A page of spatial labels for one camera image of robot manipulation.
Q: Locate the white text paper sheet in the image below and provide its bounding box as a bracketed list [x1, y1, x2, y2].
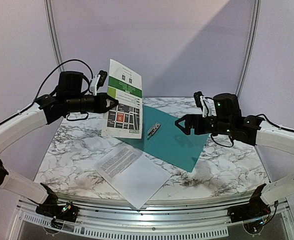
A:
[93, 143, 171, 210]

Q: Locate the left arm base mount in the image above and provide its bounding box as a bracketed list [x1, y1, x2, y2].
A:
[35, 200, 79, 223]

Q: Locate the aluminium frame post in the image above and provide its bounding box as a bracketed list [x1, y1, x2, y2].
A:
[235, 0, 261, 98]
[44, 0, 63, 65]

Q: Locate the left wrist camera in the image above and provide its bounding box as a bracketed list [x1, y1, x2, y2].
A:
[89, 70, 108, 96]

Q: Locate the left aluminium frame post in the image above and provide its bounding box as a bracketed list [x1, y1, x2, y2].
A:
[44, 0, 63, 65]

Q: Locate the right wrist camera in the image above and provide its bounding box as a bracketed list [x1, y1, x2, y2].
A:
[193, 91, 212, 118]

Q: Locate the teal file folder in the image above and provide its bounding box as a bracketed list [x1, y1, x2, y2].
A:
[119, 105, 209, 172]

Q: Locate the right aluminium frame post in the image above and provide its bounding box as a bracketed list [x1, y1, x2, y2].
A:
[235, 0, 261, 98]

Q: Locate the green map flyer sheet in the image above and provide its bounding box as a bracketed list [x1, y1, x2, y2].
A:
[101, 59, 143, 139]

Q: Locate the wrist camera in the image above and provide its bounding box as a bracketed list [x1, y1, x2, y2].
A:
[89, 70, 108, 96]
[193, 91, 212, 118]

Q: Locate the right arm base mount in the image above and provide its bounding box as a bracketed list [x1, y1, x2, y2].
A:
[227, 197, 279, 226]

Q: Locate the aluminium front rail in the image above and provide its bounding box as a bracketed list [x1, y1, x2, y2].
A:
[9, 193, 294, 240]

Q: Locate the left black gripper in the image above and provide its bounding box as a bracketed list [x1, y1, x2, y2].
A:
[66, 91, 118, 113]

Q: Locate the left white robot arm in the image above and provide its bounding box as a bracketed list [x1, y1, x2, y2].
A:
[0, 70, 118, 217]

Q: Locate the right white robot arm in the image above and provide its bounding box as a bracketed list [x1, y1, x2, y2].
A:
[175, 91, 294, 218]

